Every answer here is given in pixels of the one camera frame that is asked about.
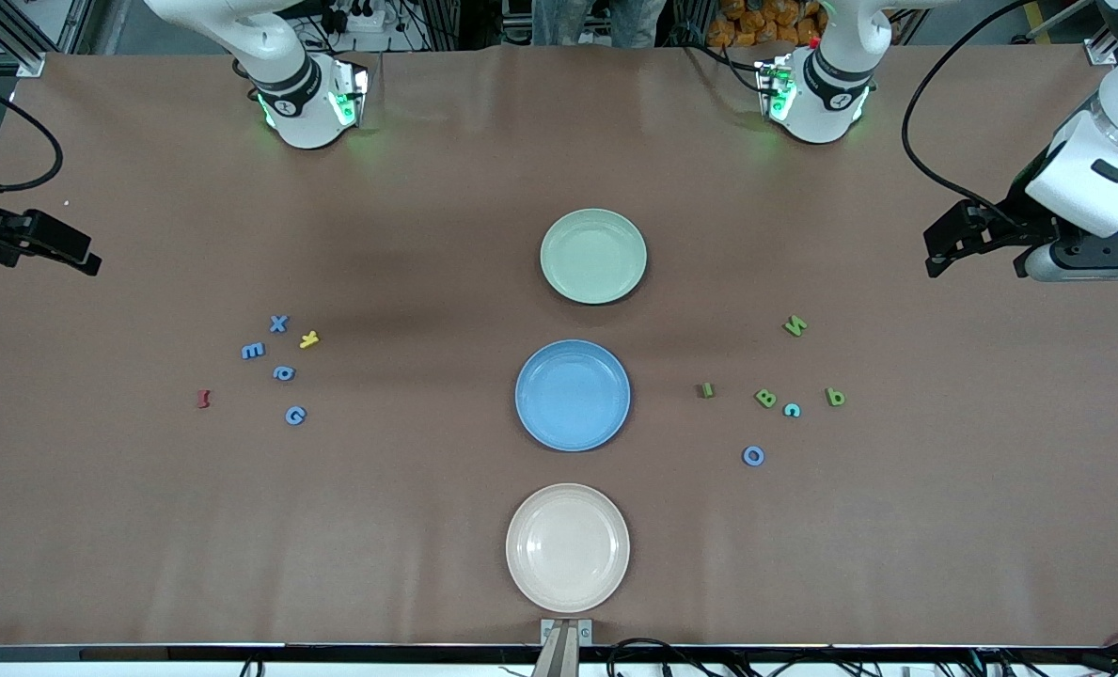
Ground silver arm base connector box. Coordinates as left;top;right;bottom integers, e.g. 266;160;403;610
756;55;797;121
331;56;371;128

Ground pile of orange objects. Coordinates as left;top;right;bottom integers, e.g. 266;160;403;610
706;0;827;48

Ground pale green plate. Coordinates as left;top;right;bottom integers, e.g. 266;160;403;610
540;208;649;306

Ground white power strip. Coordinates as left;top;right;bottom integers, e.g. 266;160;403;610
319;0;390;34

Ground blue plate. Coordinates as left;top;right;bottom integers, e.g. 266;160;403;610
514;339;632;453

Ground person legs grey trousers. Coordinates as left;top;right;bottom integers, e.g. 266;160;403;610
532;0;668;48

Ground beige plate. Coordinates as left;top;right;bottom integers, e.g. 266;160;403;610
505;483;632;614

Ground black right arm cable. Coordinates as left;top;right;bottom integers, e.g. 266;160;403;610
0;73;63;195

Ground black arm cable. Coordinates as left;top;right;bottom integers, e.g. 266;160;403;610
0;73;63;195
901;0;1041;227

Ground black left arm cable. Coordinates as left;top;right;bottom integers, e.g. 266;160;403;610
901;0;1041;227

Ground black table edge rail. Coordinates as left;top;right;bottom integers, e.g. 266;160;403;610
0;643;1118;665

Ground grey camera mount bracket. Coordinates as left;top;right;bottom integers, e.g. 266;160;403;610
540;618;593;677

